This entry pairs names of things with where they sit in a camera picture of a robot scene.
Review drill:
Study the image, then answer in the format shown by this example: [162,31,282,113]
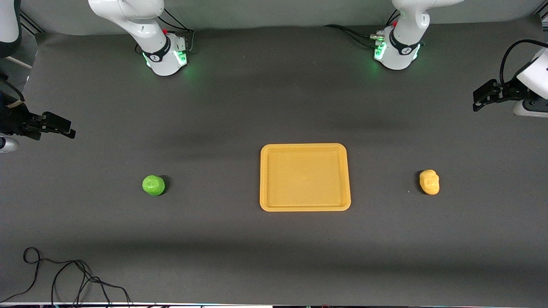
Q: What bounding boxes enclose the yellow potato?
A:
[419,169,440,195]

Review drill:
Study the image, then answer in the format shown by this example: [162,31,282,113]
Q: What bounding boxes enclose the green apple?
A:
[142,175,166,196]

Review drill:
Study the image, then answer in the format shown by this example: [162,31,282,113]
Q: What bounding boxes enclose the orange plastic tray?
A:
[259,143,351,213]

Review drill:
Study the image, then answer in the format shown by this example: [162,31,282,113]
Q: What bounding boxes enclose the dark grey table mat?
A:
[0,15,548,307]

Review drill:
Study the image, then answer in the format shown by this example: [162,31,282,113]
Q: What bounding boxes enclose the thin black loose cable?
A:
[0,247,131,307]

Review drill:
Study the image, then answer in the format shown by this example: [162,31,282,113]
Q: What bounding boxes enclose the black left arm base cables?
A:
[324,9,401,48]

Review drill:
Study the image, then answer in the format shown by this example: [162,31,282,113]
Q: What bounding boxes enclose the black arm base cables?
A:
[135,8,196,55]
[324,9,401,48]

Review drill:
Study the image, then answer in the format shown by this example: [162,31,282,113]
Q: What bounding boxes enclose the black right arm base cables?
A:
[135,8,196,55]

